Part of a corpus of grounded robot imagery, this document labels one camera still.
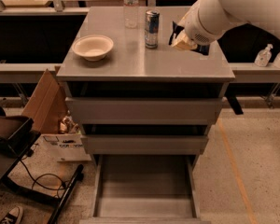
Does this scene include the bottom grey drawer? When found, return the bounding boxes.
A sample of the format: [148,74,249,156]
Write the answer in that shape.
[79,155,211,224]

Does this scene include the middle grey drawer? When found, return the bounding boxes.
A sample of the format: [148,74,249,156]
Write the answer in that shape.
[81,135,208,155]

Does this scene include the black table with frame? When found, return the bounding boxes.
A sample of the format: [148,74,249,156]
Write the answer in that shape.
[0,130,85,224]

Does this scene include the dark blue rxbar wrapper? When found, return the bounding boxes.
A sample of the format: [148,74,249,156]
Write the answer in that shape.
[168,22,210,55]

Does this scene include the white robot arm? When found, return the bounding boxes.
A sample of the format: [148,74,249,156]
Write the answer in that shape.
[173,0,280,49]

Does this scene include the black white sneaker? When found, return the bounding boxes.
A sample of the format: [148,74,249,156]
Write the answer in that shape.
[0,206,23,224]

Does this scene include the white printed box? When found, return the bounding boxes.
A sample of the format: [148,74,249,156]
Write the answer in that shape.
[40,133,91,161]

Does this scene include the grey drawer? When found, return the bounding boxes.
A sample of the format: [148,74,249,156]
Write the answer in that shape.
[65,97,222,125]
[79,155,211,224]
[81,135,208,155]

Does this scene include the brown bag on table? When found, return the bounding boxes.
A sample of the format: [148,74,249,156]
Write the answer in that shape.
[0,106,34,157]

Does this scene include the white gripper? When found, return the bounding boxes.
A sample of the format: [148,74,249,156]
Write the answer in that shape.
[172,0,224,50]

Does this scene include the black cable on floor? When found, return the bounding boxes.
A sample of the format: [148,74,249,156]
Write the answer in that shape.
[19,152,69,200]

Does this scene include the grey drawer cabinet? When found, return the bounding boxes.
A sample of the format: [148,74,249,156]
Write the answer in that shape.
[57,18,230,161]

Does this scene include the blue silver drink can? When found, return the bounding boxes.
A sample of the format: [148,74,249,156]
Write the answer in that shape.
[145,9,160,49]

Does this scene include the clear plastic water bottle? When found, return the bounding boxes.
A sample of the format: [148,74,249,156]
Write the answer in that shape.
[124,0,139,28]

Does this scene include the brown cardboard box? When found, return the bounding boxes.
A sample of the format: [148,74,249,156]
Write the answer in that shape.
[22,70,68,134]

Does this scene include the top grey drawer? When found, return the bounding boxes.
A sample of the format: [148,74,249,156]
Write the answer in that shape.
[65,97,222,125]

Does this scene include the white paper bowl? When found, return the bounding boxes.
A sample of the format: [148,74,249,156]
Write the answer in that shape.
[72,35,114,62]

